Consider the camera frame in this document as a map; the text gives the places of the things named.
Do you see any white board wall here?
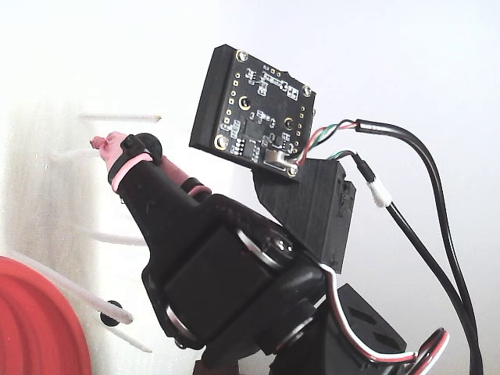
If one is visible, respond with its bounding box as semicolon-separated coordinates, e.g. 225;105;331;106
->
116;0;226;122
216;0;500;375

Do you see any black camera circuit board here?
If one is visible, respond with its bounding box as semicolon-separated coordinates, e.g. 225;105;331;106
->
189;44;317;179

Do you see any white red black servo wire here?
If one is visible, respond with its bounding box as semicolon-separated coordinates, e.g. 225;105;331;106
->
318;265;452;375

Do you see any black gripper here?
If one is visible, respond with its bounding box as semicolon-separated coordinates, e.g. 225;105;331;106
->
89;131;330;355

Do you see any white foam base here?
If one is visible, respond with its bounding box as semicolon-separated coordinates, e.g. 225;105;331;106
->
0;0;235;375

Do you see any black cable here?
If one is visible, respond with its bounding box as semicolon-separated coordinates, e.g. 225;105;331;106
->
327;150;484;375
302;119;488;375

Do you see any dark blueberry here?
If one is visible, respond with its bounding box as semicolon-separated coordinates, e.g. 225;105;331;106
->
100;299;123;327

